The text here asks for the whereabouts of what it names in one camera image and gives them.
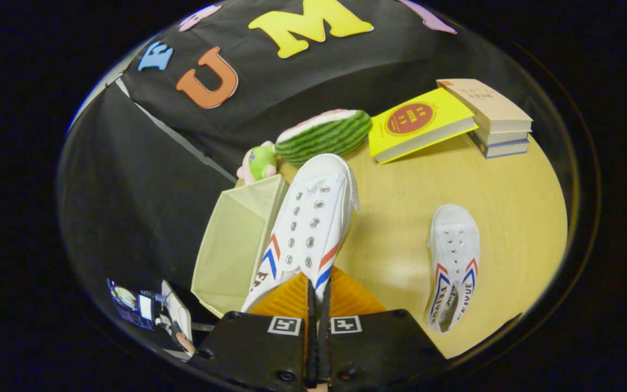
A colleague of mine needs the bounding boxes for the watermelon slice plush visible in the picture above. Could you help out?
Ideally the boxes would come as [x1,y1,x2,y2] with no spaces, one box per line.
[274,109,373,167]

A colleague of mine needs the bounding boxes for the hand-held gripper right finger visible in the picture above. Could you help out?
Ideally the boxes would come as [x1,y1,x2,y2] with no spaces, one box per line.
[322,266,446,388]

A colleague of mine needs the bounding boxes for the blue printed item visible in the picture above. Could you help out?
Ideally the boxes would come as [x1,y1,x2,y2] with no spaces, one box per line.
[108,279,156,330]

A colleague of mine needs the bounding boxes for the white dark-trimmed object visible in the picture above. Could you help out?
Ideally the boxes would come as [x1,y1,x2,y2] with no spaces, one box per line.
[158,279,197,357]

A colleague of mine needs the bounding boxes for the white striped canvas shoe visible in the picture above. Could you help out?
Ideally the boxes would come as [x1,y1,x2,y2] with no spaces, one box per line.
[427,204,481,334]
[240,154,359,314]

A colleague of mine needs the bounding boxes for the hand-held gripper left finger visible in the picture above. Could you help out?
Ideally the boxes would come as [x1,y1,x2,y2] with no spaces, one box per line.
[188,267,317,392]

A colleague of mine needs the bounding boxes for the yellow book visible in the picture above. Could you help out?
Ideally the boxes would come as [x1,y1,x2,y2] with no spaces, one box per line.
[368,87,479,165]

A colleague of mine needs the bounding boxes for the pink and green plush toy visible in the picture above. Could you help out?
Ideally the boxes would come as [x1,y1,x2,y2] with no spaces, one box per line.
[236,140,279,186]

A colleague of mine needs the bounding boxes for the tan book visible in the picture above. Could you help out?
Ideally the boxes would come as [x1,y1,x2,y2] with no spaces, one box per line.
[437,78,533,134]

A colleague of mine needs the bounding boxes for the pale green storage box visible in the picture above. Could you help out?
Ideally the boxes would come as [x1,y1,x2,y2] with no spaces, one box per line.
[191,174,291,317]

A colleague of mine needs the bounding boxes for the cream book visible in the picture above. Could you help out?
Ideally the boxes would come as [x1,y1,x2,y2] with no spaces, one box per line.
[477,126,531,146]

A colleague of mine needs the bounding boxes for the blue-edged book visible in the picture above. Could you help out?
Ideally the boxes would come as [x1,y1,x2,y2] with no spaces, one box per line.
[470,133,530,159]

